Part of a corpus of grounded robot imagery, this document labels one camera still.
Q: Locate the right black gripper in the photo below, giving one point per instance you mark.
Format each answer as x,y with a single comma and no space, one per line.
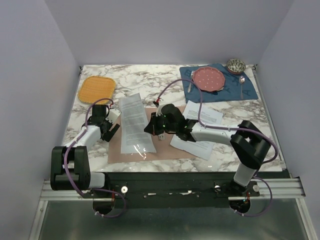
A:
152,127

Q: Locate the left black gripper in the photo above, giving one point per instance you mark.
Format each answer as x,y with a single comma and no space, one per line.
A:
108,136

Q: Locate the printed paper sheet top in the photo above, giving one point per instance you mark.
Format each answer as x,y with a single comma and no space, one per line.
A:
133,120

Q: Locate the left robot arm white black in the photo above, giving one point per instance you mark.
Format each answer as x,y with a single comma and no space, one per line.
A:
70,168

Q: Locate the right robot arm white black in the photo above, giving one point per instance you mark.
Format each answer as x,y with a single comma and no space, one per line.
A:
249,144

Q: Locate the metal folder clip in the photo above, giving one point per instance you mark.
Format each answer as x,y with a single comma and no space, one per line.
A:
161,137

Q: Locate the orange woven mat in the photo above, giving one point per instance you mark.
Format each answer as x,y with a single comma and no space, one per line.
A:
96,87

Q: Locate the printed paper stack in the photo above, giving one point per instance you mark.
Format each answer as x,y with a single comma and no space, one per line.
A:
200,149

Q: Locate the silver fork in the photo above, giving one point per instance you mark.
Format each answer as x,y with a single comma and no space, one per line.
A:
191,81

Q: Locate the pink dotted plate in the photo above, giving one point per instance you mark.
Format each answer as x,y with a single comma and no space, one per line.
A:
209,79

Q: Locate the blue cloth placemat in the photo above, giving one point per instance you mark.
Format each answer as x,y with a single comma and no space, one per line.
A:
230,92

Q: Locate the silver spoon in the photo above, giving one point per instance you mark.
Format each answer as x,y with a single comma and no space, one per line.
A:
241,81

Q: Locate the floral patterned bowl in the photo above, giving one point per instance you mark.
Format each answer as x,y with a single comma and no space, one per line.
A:
235,66

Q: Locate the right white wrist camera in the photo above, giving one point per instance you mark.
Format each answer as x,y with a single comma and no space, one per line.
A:
159,110

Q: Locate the black mounting base plate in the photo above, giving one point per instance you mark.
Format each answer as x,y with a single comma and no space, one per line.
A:
172,189

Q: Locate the aluminium rail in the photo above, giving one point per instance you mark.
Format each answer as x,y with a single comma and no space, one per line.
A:
285,188

